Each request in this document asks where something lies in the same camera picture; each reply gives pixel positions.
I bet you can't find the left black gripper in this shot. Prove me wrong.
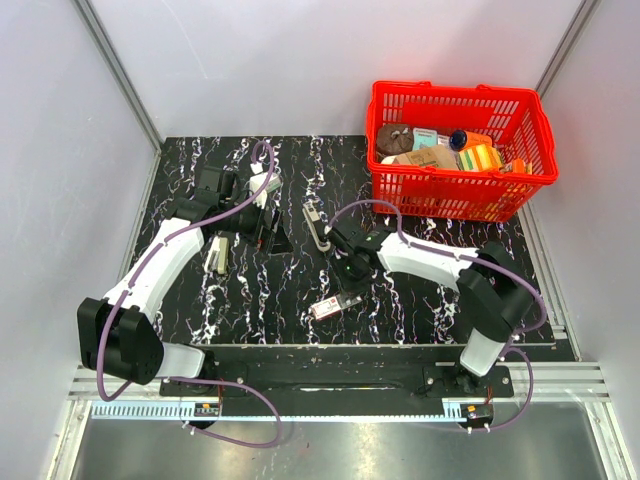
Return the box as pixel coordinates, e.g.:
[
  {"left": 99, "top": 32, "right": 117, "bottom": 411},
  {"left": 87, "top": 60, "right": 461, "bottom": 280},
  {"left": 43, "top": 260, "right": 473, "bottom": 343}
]
[{"left": 220, "top": 191, "right": 294, "bottom": 255}]

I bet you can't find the cream white stapler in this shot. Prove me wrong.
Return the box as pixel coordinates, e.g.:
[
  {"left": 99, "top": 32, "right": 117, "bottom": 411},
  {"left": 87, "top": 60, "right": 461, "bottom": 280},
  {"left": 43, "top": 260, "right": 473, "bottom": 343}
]
[{"left": 204, "top": 236, "right": 230, "bottom": 275}]

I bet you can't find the red white staple box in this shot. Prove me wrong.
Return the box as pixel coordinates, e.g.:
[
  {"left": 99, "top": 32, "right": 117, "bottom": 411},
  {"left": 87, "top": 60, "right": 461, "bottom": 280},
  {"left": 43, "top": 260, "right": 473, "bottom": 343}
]
[{"left": 310, "top": 293, "right": 362, "bottom": 320}]

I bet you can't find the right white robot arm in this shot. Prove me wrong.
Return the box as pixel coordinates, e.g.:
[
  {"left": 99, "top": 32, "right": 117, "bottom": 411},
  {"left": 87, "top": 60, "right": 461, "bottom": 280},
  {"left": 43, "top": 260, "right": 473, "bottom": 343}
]
[{"left": 326, "top": 225, "right": 535, "bottom": 396}]

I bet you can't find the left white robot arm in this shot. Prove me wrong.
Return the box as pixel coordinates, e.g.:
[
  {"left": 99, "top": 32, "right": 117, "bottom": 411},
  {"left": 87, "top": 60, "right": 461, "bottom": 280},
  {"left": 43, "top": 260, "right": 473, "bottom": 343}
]
[{"left": 77, "top": 167, "right": 283, "bottom": 396}]

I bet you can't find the brown cardboard package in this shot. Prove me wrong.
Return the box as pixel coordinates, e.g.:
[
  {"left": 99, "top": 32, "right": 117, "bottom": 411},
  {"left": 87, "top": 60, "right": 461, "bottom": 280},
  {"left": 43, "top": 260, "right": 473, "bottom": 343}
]
[{"left": 381, "top": 145, "right": 461, "bottom": 171}]

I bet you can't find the teal white small box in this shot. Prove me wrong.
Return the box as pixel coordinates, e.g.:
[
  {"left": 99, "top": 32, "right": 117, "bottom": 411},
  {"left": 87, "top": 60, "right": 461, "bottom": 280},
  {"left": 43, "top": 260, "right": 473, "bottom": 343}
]
[{"left": 412, "top": 127, "right": 438, "bottom": 151}]

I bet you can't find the red plastic shopping basket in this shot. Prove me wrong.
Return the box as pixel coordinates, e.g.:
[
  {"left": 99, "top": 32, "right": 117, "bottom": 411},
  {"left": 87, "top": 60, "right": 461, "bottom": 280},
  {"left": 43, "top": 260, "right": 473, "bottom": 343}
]
[{"left": 366, "top": 81, "right": 558, "bottom": 222}]

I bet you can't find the orange bottle blue cap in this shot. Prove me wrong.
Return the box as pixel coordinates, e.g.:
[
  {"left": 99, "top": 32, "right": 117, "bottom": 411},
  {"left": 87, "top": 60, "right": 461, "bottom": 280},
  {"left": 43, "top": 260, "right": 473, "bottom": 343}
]
[{"left": 449, "top": 129, "right": 494, "bottom": 152}]

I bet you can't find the small orange packet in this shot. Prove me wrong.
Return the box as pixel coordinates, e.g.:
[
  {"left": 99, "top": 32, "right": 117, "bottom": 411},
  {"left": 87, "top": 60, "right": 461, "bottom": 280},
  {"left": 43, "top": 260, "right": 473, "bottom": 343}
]
[{"left": 500, "top": 158, "right": 532, "bottom": 174}]

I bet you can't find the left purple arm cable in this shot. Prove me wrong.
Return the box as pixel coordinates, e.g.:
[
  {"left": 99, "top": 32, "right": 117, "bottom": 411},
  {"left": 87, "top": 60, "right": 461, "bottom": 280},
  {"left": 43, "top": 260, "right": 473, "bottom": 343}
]
[{"left": 95, "top": 141, "right": 284, "bottom": 449}]

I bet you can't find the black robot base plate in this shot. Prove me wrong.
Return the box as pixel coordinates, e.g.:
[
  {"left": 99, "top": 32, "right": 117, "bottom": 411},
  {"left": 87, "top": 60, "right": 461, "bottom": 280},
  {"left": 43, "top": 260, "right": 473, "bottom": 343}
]
[{"left": 205, "top": 345, "right": 514, "bottom": 421}]

